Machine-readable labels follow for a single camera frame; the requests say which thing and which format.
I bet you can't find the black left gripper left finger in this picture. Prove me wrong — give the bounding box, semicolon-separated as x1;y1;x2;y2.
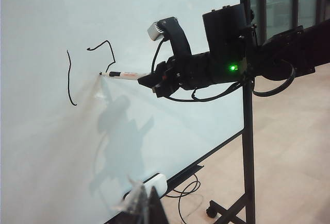
113;174;150;213

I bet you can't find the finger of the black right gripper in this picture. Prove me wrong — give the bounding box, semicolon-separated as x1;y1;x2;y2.
138;72;166;86
152;80;183;98

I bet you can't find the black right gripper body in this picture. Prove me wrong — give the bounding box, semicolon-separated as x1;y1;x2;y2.
154;53;215;91

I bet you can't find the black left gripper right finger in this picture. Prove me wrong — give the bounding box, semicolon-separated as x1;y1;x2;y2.
134;185;169;224

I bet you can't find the white whiteboard marker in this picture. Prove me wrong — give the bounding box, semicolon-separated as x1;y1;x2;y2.
99;71;153;81

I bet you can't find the white whiteboard eraser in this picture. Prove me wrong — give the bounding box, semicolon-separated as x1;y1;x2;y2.
123;173;168;201

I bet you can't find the black whiteboard pen tray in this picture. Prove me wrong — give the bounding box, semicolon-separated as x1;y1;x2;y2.
105;131;245;224

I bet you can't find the black whiteboard stand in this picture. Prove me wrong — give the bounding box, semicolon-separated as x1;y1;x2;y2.
206;0;256;224

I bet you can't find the large white glass whiteboard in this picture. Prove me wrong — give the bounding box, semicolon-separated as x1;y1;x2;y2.
0;0;245;224

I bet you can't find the dark framed glass partition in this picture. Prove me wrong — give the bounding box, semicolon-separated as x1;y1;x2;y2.
242;0;330;41

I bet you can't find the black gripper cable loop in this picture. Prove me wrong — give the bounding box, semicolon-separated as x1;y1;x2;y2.
164;78;248;103

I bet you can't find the thin black camera cable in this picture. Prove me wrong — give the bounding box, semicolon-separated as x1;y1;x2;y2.
151;38;166;74

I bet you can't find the black right camera bracket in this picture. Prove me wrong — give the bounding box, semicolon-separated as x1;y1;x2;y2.
161;18;193;60

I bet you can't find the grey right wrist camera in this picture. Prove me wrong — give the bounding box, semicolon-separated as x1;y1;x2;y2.
147;17;178;41

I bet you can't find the thin black floor cable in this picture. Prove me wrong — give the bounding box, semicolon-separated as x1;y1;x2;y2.
164;174;202;224

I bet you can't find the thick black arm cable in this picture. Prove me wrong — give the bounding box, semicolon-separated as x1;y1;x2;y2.
252;59;296;97

